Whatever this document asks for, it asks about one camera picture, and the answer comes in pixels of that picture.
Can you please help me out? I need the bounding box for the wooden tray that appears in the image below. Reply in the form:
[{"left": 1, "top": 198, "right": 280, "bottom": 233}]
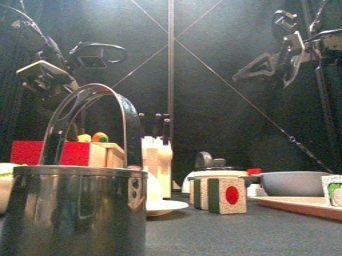
[{"left": 247, "top": 195, "right": 342, "bottom": 222}]

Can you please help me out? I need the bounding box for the steel pot with handle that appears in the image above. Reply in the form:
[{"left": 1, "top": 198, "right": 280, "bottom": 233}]
[{"left": 0, "top": 82, "right": 150, "bottom": 256}]

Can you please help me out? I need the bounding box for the sushi roll block red centre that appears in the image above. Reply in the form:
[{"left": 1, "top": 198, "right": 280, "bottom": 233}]
[{"left": 207, "top": 176, "right": 248, "bottom": 215}]

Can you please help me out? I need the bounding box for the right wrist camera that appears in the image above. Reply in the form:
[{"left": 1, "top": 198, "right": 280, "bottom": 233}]
[{"left": 271, "top": 9, "right": 299, "bottom": 39}]

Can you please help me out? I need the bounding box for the red box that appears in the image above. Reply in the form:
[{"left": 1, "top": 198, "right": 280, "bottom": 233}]
[{"left": 9, "top": 139, "right": 93, "bottom": 167}]

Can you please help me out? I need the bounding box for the orange green toy fruit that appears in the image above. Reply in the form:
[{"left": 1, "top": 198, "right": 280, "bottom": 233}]
[{"left": 89, "top": 131, "right": 111, "bottom": 144}]

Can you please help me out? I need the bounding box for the black handled toy knife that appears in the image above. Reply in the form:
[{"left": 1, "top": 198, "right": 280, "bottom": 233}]
[
  {"left": 152, "top": 112, "right": 163, "bottom": 138},
  {"left": 162, "top": 113, "right": 172, "bottom": 146}
]

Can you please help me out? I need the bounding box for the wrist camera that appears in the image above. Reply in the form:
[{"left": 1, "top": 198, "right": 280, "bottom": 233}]
[
  {"left": 271, "top": 9, "right": 299, "bottom": 39},
  {"left": 67, "top": 41, "right": 128, "bottom": 70}
]

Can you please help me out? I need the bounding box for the apple juice carton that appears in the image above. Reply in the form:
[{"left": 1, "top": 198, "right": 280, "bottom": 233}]
[{"left": 321, "top": 174, "right": 342, "bottom": 208}]

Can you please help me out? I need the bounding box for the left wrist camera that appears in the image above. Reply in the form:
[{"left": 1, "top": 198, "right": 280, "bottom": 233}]
[{"left": 67, "top": 41, "right": 128, "bottom": 70}]

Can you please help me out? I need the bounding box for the white plate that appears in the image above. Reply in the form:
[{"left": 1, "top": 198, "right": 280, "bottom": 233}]
[{"left": 144, "top": 198, "right": 190, "bottom": 218}]

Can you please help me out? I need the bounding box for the white toy cooking pot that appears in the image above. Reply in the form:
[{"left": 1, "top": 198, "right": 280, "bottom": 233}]
[{"left": 180, "top": 169, "right": 251, "bottom": 195}]

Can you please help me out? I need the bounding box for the white green toy vegetable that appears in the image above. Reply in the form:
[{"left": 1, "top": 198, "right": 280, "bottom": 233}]
[{"left": 0, "top": 162, "right": 29, "bottom": 215}]

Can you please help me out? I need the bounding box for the vertical metal frame pole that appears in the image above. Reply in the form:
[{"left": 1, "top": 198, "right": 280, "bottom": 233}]
[{"left": 166, "top": 0, "right": 176, "bottom": 136}]

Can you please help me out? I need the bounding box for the yellow toy ball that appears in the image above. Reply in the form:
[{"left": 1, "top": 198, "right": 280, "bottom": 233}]
[{"left": 76, "top": 133, "right": 93, "bottom": 144}]

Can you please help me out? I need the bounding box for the wooden knife block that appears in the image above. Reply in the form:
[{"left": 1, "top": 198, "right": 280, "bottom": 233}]
[{"left": 140, "top": 135, "right": 175, "bottom": 200}]

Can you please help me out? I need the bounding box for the wooden box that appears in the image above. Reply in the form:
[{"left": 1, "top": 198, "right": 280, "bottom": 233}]
[{"left": 88, "top": 141, "right": 127, "bottom": 169}]

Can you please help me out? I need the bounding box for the diagonal brace wire with turnbuckle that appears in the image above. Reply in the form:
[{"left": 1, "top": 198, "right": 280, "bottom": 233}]
[{"left": 129, "top": 0, "right": 334, "bottom": 174}]

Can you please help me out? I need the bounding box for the grey pan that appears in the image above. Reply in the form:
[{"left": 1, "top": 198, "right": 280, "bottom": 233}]
[{"left": 242, "top": 170, "right": 334, "bottom": 197}]

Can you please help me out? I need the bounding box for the black pot lid with knob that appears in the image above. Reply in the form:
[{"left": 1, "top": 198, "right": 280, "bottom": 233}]
[{"left": 194, "top": 151, "right": 247, "bottom": 172}]

